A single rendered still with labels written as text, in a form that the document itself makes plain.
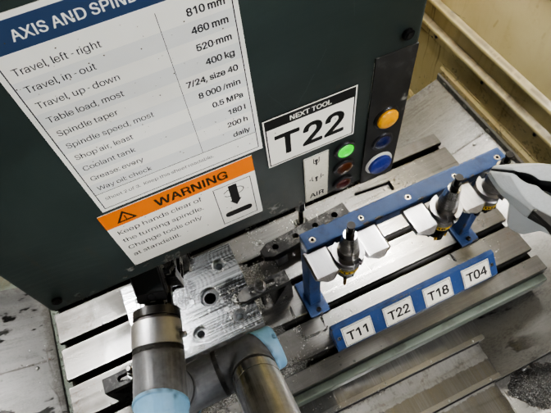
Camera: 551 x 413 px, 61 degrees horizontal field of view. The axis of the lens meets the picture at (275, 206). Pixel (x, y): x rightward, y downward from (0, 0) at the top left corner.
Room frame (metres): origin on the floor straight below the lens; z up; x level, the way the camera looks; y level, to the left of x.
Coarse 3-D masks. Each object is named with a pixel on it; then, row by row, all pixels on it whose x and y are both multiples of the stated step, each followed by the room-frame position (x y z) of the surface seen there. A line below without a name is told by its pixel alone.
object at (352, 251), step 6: (342, 240) 0.38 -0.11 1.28; (348, 240) 0.37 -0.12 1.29; (354, 240) 0.37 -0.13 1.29; (342, 246) 0.37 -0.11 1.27; (348, 246) 0.36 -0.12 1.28; (354, 246) 0.36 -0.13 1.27; (342, 252) 0.37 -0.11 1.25; (348, 252) 0.36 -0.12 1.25; (354, 252) 0.36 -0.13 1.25; (342, 258) 0.36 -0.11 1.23; (348, 258) 0.36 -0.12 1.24; (354, 258) 0.36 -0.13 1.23
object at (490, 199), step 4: (476, 180) 0.49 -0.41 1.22; (480, 180) 0.49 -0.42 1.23; (476, 184) 0.48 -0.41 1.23; (480, 184) 0.48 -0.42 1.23; (476, 188) 0.47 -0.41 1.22; (480, 188) 0.47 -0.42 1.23; (476, 192) 0.47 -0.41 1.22; (480, 192) 0.46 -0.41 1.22; (484, 192) 0.46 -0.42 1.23; (480, 196) 0.46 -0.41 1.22; (484, 196) 0.45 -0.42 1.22; (488, 196) 0.45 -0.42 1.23; (492, 196) 0.45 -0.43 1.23; (496, 196) 0.45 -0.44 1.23; (500, 196) 0.45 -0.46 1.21; (488, 200) 0.45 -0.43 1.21; (492, 200) 0.44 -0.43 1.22; (496, 200) 0.44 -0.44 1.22; (488, 204) 0.44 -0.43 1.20; (492, 204) 0.44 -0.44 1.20
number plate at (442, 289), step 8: (440, 280) 0.39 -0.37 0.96; (448, 280) 0.39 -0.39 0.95; (424, 288) 0.37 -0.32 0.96; (432, 288) 0.37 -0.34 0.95; (440, 288) 0.37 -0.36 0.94; (448, 288) 0.37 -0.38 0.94; (424, 296) 0.36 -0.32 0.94; (432, 296) 0.36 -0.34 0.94; (440, 296) 0.36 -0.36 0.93; (448, 296) 0.36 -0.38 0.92; (432, 304) 0.34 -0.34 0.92
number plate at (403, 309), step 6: (402, 300) 0.35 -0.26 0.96; (408, 300) 0.35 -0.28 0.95; (390, 306) 0.34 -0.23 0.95; (396, 306) 0.34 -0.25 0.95; (402, 306) 0.34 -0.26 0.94; (408, 306) 0.34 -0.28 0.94; (384, 312) 0.33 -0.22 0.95; (390, 312) 0.33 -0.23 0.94; (396, 312) 0.33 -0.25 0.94; (402, 312) 0.33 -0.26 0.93; (408, 312) 0.33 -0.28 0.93; (414, 312) 0.33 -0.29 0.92; (390, 318) 0.32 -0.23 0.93; (396, 318) 0.32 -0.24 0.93; (402, 318) 0.32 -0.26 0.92; (390, 324) 0.31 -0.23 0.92
